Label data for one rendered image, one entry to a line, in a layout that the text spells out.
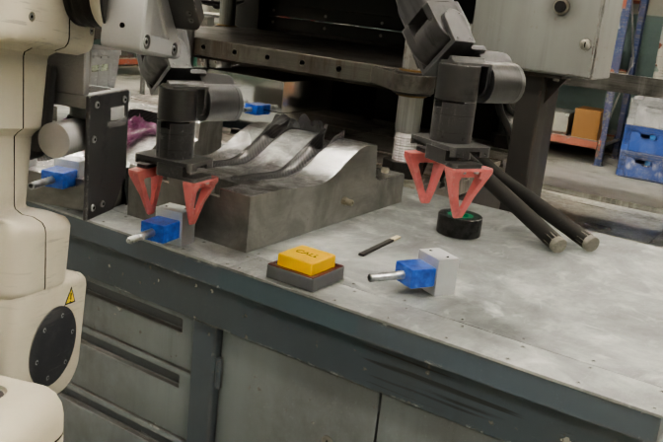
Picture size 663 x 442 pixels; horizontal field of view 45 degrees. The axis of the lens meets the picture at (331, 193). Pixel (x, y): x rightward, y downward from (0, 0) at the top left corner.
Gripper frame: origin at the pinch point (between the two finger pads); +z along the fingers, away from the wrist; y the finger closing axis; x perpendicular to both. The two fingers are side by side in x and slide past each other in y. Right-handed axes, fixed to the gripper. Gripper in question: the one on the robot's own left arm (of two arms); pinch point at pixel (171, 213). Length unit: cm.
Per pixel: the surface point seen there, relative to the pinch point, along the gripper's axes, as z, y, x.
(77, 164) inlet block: -3.3, 22.3, -3.9
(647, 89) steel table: -4, -42, -362
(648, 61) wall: -7, -19, -685
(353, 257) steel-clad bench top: 4.6, -25.6, -12.9
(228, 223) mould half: 0.7, -7.9, -3.9
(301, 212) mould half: 0.5, -13.7, -17.2
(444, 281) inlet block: 2.5, -42.3, -6.4
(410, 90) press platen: -16, -10, -77
